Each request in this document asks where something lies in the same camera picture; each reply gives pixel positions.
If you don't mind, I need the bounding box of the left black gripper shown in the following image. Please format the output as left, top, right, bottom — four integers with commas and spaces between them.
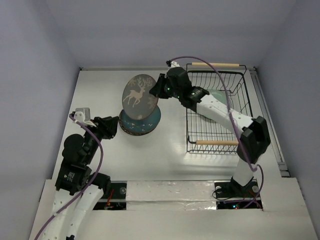
83, 115, 119, 163

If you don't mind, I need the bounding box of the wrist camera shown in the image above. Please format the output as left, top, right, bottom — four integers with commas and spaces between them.
165, 60, 180, 69
69, 107, 92, 126

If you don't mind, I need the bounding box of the dark teal glazed plate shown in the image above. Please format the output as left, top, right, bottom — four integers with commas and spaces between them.
118, 106, 161, 136

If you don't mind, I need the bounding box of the mint green plate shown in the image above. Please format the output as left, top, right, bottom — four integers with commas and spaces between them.
208, 89, 232, 106

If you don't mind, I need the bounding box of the grey reindeer plate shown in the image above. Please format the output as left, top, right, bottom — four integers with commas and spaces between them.
122, 74, 158, 120

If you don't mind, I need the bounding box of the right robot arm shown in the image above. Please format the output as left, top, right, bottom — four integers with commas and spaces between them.
149, 67, 271, 196

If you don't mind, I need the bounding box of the purple cable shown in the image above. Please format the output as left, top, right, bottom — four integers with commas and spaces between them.
33, 114, 104, 240
166, 56, 265, 209

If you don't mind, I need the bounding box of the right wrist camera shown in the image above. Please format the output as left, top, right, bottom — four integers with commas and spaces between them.
165, 60, 180, 69

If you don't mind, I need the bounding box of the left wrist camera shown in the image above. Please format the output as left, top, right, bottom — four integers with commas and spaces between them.
69, 107, 92, 126

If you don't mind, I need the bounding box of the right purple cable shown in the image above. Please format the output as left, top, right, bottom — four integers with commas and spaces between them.
166, 56, 265, 209

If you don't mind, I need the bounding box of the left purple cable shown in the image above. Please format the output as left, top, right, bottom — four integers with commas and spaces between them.
33, 114, 104, 240

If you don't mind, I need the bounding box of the black wire dish rack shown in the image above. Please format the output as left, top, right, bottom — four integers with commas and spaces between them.
186, 63, 253, 155

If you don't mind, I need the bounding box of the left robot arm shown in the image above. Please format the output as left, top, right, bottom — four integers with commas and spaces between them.
35, 111, 119, 240

